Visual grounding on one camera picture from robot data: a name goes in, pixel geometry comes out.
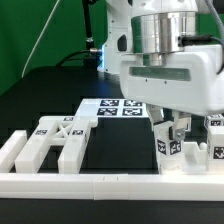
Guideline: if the white front fence wall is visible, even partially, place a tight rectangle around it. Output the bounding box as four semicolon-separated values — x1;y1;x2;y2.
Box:
0;173;224;201

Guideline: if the white bar part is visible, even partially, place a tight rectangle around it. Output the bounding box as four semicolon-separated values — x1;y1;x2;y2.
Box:
0;130;27;173

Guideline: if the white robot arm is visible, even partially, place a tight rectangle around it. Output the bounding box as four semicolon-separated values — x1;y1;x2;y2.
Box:
99;0;224;140

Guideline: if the black cable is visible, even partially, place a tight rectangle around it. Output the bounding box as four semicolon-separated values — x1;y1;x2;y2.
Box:
55;0;101;68

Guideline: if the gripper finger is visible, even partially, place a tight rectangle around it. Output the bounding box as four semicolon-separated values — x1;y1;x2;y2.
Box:
169;111;191;140
146;104;164;129

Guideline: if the white chair seat part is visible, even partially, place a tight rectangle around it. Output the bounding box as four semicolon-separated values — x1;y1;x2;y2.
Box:
156;141;209;175

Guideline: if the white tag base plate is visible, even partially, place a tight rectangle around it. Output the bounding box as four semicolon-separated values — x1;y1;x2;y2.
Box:
76;99;148;118

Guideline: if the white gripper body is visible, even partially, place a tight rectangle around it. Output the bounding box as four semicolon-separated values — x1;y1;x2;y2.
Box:
120;45;224;116

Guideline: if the white chair back part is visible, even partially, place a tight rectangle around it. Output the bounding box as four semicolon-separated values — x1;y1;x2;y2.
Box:
15;116;98;174

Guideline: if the white cable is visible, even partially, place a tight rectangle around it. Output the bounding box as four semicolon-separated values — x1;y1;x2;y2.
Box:
21;0;63;78

